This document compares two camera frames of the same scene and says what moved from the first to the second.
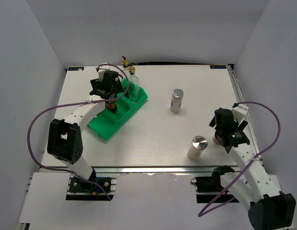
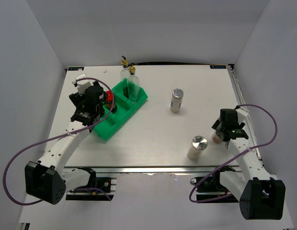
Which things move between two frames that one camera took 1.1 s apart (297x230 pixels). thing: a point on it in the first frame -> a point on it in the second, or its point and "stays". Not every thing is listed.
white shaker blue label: (176, 104) stays
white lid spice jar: (215, 140) stays
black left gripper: (96, 83) -> (77, 100)
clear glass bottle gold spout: (134, 85) stays
